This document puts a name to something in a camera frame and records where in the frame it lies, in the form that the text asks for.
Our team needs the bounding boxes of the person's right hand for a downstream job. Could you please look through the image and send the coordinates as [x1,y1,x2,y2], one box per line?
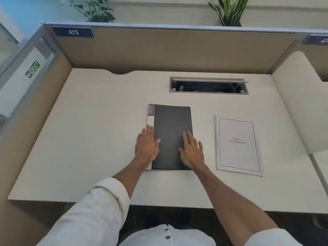
[179,131,205,172]

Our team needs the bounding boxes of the person's left hand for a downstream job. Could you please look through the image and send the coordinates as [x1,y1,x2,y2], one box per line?
[135,124,161,168]

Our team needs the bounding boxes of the black folder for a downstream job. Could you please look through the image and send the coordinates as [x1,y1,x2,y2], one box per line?
[146,104,193,171]

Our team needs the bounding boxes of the white printed paper stack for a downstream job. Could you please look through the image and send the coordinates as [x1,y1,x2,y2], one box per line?
[215,115,264,177]

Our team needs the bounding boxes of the person's left forearm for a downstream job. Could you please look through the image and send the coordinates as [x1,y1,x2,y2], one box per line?
[112,160,148,199]

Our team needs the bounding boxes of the person's right forearm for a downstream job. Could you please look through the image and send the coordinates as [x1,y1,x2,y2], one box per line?
[192,164,280,246]

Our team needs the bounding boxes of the white buttoned shirt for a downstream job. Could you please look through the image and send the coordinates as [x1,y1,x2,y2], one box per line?
[36,177,303,246]

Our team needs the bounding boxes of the beige back partition panel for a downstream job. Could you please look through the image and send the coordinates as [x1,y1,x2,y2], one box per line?
[42,22,308,74]

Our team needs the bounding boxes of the beige side partition panel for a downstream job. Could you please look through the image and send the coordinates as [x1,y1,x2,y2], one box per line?
[0,52,73,246]

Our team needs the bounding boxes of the white rounded desk divider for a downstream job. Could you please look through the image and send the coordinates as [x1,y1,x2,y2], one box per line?
[271,51,328,155]

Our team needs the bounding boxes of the white neighbouring desk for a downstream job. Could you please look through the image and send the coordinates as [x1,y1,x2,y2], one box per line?
[309,82,328,197]

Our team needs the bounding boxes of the blue number sign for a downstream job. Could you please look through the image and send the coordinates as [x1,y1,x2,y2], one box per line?
[301,34,328,46]
[51,26,95,38]

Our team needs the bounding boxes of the green exit sign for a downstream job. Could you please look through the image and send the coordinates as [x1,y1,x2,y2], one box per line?
[25,60,41,79]

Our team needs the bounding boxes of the broad leaf potted plant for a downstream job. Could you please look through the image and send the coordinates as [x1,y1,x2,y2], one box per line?
[59,0,116,23]

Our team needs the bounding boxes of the grey chair base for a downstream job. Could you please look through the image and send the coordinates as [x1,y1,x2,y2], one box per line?
[311,215,328,230]

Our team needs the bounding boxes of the snake plant in pot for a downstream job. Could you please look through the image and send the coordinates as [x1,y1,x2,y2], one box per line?
[208,0,254,27]

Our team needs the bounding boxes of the beige neighbouring partition panel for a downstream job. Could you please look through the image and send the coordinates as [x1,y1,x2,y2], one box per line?
[295,33,328,82]

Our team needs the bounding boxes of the grey framed glass partition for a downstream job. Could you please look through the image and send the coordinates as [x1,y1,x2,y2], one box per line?
[0,23,56,121]

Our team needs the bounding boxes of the bundle of grey cables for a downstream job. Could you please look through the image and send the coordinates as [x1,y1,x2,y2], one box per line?
[192,83,243,93]

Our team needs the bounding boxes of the grey desk cable tray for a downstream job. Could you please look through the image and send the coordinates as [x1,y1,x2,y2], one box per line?
[169,76,249,95]

